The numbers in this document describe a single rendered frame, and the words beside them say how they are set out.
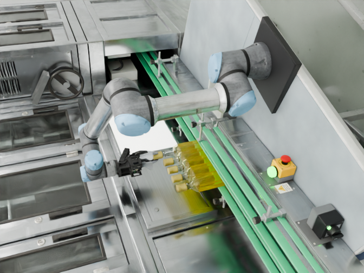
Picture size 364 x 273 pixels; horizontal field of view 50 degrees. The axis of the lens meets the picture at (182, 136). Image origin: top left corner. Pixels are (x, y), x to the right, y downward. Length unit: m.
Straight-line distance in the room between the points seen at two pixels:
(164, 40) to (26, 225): 1.38
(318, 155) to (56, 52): 1.61
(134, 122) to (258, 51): 0.58
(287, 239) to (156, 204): 0.65
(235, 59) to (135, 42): 1.06
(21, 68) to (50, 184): 0.77
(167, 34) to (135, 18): 0.33
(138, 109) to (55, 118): 1.17
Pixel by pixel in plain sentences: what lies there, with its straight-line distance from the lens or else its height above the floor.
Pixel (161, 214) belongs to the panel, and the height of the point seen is 1.24.
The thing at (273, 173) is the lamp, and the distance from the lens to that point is 1.58.
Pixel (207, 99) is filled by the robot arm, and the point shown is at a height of 1.08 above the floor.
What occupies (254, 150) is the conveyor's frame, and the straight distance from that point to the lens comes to 1.74.
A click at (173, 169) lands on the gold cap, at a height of 1.14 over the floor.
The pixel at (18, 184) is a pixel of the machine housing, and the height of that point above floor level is 1.83.
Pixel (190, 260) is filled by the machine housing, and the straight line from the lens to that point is 1.70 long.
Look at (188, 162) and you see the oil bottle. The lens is 1.81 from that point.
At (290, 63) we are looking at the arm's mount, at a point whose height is 0.78.
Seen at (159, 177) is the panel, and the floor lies 1.17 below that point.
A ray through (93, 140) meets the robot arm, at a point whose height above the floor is 1.47.
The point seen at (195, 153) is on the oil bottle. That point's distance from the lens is 1.86.
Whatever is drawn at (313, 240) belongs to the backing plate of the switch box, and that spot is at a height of 0.86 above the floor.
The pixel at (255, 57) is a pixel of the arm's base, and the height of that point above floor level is 0.84.
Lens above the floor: 1.64
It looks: 18 degrees down
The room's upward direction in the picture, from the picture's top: 101 degrees counter-clockwise
